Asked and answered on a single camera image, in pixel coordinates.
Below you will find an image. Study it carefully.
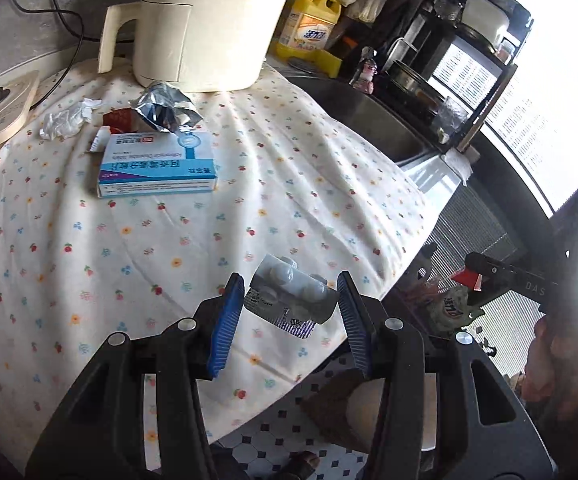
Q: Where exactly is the black sandal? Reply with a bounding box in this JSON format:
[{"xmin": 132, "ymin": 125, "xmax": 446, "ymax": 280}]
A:
[{"xmin": 279, "ymin": 450, "xmax": 322, "ymax": 480}]

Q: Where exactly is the steel pot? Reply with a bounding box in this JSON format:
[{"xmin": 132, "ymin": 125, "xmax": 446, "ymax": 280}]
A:
[{"xmin": 389, "ymin": 60, "xmax": 450, "ymax": 116}]

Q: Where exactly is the small red wrapper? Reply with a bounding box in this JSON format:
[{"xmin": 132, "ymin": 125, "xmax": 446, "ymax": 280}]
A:
[{"xmin": 450, "ymin": 267, "xmax": 484, "ymax": 292}]

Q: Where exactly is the crumpled white paper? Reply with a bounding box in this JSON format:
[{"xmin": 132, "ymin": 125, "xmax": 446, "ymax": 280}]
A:
[{"xmin": 39, "ymin": 97, "xmax": 102, "ymax": 140}]

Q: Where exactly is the person's right hand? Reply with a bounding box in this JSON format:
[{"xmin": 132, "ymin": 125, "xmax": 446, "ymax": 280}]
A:
[{"xmin": 519, "ymin": 310, "xmax": 578, "ymax": 411}]

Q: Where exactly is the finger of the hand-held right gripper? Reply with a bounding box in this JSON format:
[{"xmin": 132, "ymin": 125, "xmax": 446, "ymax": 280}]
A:
[{"xmin": 464, "ymin": 251, "xmax": 556, "ymax": 311}]

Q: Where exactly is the blue white medicine box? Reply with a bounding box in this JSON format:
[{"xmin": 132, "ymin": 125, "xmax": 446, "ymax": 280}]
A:
[{"xmin": 96, "ymin": 131, "xmax": 217, "ymax": 198}]

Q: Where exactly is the small pink bottle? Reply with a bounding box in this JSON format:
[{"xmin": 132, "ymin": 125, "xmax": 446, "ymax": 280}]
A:
[{"xmin": 350, "ymin": 46, "xmax": 379, "ymax": 95}]

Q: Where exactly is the red packet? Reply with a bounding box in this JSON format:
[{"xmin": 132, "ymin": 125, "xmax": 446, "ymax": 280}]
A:
[{"xmin": 103, "ymin": 109, "xmax": 137, "ymax": 133}]

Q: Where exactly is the yellow detergent bottle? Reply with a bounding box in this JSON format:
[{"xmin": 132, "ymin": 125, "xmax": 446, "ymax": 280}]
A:
[{"xmin": 275, "ymin": 0, "xmax": 344, "ymax": 78}]

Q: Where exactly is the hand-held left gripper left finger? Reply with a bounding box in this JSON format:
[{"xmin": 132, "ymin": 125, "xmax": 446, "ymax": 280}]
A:
[{"xmin": 24, "ymin": 272, "xmax": 245, "ymax": 480}]

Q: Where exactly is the clear glass cup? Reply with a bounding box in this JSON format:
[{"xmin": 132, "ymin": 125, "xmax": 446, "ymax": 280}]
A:
[{"xmin": 431, "ymin": 97, "xmax": 470, "ymax": 143}]

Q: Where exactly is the black dish rack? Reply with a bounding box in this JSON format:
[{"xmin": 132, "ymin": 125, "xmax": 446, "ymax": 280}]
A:
[{"xmin": 379, "ymin": 0, "xmax": 534, "ymax": 153}]

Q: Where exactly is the silver pill blister pack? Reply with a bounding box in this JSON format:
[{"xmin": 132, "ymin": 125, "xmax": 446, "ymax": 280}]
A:
[{"xmin": 243, "ymin": 254, "xmax": 339, "ymax": 341}]

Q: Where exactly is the silver foil bag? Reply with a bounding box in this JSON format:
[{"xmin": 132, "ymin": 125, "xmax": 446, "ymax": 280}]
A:
[{"xmin": 129, "ymin": 80, "xmax": 204, "ymax": 136}]

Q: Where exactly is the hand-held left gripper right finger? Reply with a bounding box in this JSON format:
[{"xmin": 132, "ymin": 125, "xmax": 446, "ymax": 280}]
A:
[{"xmin": 337, "ymin": 271, "xmax": 554, "ymax": 480}]

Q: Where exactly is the detergent refill pouch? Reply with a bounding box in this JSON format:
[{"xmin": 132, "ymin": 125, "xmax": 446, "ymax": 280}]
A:
[{"xmin": 419, "ymin": 280, "xmax": 484, "ymax": 336}]

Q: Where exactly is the white electric kettle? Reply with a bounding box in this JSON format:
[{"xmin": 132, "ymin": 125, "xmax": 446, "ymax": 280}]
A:
[{"xmin": 98, "ymin": 0, "xmax": 304, "ymax": 93}]

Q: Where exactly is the steel sink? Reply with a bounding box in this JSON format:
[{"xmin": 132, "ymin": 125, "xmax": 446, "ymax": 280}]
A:
[{"xmin": 274, "ymin": 60, "xmax": 442, "ymax": 166}]

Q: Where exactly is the glass jar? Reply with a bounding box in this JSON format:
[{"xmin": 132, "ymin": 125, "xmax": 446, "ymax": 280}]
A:
[{"xmin": 434, "ymin": 0, "xmax": 462, "ymax": 21}]

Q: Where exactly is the floral tablecloth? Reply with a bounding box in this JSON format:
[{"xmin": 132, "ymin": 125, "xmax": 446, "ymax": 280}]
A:
[{"xmin": 0, "ymin": 57, "xmax": 437, "ymax": 471}]

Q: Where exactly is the white cloth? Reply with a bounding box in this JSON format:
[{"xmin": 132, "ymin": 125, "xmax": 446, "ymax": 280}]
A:
[{"xmin": 441, "ymin": 147, "xmax": 480, "ymax": 186}]

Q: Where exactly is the black power cable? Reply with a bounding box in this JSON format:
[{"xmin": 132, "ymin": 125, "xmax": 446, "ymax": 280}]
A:
[{"xmin": 4, "ymin": 0, "xmax": 135, "ymax": 86}]

